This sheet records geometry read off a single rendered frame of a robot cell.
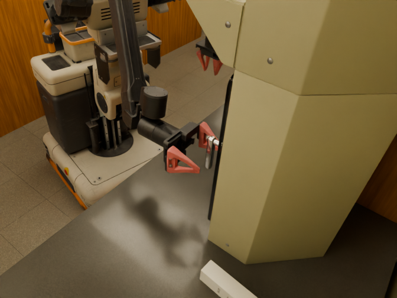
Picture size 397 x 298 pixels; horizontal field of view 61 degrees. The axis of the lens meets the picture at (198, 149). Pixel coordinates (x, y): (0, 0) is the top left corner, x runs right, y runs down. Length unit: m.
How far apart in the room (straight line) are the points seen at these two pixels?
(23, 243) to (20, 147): 0.82
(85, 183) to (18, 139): 0.98
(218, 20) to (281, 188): 0.32
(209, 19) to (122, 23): 0.39
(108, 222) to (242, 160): 0.42
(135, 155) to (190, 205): 1.14
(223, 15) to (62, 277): 0.64
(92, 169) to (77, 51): 0.64
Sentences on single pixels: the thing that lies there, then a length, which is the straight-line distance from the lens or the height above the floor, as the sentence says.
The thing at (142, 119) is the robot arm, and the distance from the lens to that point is 0.83.
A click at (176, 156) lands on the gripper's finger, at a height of 1.17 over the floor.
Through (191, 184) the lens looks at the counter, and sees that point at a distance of 0.98.
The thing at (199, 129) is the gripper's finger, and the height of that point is 1.17.
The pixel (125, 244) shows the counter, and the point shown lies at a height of 0.94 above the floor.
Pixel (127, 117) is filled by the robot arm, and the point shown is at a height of 1.15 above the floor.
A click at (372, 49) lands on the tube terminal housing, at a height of 1.48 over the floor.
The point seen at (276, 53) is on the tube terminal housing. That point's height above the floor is 1.46.
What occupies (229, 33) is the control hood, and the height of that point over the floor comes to 1.46.
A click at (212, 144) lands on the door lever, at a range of 0.72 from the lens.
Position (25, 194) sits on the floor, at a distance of 2.35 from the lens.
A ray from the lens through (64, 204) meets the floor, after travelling 2.22.
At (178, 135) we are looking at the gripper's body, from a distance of 0.78.
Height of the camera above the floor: 1.67
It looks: 42 degrees down
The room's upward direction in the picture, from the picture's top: 6 degrees clockwise
